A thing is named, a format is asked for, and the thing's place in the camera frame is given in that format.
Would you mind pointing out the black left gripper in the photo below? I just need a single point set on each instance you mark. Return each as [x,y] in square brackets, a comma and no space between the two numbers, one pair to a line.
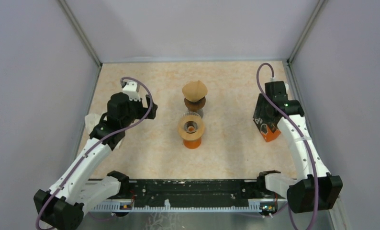
[143,110]

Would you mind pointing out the coffee filter box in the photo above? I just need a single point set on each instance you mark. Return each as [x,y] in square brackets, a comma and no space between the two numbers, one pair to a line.
[265,118]

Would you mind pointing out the clear glass dripper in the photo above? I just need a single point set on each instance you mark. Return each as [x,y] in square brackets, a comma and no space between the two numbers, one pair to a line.
[190,122]

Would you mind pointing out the brown paper coffee filter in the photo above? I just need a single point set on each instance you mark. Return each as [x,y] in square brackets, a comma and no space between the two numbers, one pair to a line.
[194,91]

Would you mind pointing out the orange glass flask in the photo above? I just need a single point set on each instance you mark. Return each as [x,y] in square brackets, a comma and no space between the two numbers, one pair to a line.
[192,141]

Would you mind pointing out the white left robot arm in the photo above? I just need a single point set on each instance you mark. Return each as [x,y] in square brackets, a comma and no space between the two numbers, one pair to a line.
[65,204]

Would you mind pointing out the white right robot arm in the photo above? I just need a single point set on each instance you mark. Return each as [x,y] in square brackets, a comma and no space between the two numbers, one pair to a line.
[313,180]

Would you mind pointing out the aluminium corner frame post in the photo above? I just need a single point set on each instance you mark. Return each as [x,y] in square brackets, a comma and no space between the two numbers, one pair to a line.
[320,5]

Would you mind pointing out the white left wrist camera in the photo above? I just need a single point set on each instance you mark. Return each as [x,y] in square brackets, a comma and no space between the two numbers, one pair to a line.
[131,89]

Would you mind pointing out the left aluminium frame post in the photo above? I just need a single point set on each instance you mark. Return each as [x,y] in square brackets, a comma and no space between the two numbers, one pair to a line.
[70,16]

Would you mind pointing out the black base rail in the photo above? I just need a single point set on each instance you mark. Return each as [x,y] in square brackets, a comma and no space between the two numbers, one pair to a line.
[175,195]

